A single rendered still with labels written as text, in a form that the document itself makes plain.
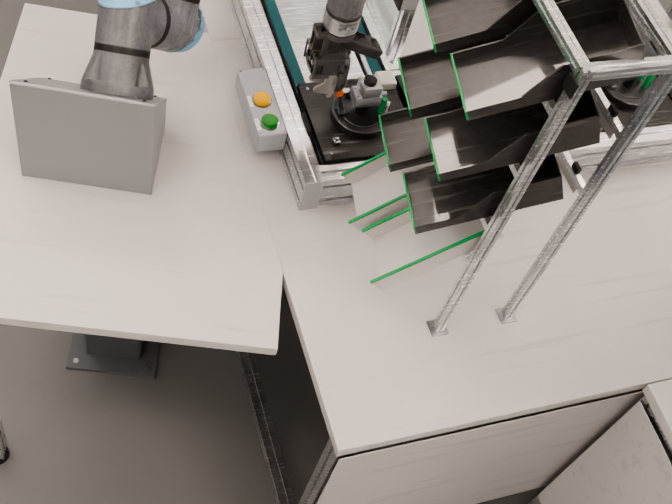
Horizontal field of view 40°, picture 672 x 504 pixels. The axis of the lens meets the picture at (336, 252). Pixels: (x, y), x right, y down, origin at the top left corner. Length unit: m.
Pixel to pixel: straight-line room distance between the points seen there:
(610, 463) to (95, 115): 1.44
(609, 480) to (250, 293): 1.01
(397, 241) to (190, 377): 1.11
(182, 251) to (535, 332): 0.80
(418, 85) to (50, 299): 0.86
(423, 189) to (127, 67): 0.66
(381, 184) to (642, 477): 0.91
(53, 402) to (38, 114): 1.08
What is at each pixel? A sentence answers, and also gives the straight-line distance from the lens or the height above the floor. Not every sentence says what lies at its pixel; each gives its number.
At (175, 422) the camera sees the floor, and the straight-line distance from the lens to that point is 2.79.
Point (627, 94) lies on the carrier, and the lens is 2.53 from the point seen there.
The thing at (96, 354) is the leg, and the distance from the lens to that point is 2.87.
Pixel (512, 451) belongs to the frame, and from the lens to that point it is 2.30.
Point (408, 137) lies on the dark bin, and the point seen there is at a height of 1.21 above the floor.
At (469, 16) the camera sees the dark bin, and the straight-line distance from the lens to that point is 1.65.
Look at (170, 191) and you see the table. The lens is 2.14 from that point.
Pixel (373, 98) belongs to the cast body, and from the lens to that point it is 2.14.
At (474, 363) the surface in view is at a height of 0.86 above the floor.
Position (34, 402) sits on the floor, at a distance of 2.83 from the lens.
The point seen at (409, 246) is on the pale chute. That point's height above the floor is 1.05.
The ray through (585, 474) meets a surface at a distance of 2.50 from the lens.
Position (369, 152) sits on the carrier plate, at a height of 0.97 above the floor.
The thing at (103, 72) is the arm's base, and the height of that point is 1.14.
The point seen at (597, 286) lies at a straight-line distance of 2.27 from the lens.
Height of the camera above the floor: 2.56
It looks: 54 degrees down
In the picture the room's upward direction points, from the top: 19 degrees clockwise
